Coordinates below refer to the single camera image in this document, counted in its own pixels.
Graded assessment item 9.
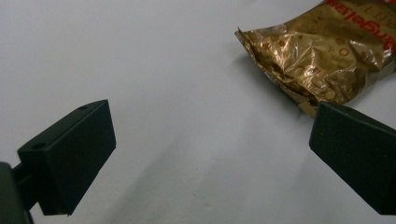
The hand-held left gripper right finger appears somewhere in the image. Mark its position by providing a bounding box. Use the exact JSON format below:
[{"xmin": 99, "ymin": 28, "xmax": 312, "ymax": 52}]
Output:
[{"xmin": 308, "ymin": 101, "xmax": 396, "ymax": 217}]

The gold foil snack bag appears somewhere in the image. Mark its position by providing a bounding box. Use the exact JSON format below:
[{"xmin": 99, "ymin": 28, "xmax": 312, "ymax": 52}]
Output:
[{"xmin": 234, "ymin": 0, "xmax": 396, "ymax": 119}]

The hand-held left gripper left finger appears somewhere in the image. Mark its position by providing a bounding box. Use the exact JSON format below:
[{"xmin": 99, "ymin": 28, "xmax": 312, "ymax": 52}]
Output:
[{"xmin": 12, "ymin": 99, "xmax": 117, "ymax": 217}]

